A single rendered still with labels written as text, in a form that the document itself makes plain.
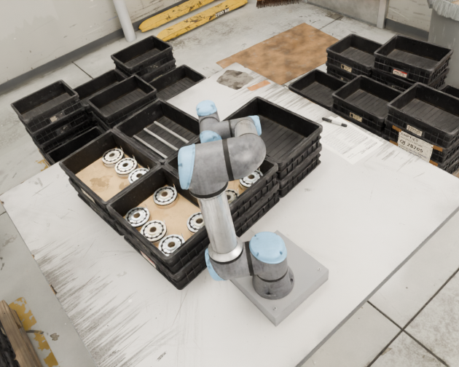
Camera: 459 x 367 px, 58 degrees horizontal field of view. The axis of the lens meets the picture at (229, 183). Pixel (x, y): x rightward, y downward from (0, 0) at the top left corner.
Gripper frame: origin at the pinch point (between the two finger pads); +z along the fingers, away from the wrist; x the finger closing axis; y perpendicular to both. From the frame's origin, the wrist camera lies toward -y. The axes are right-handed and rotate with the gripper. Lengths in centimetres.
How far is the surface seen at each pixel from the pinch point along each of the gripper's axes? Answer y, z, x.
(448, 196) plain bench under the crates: -72, 22, -55
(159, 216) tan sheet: 6.7, 1.0, 34.5
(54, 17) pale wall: 323, 45, -65
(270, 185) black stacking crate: -18.4, 3.7, -6.1
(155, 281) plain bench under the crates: -8, 12, 53
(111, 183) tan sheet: 40, 1, 36
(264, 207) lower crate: -18.4, 13.1, -0.6
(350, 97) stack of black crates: 23, 61, -125
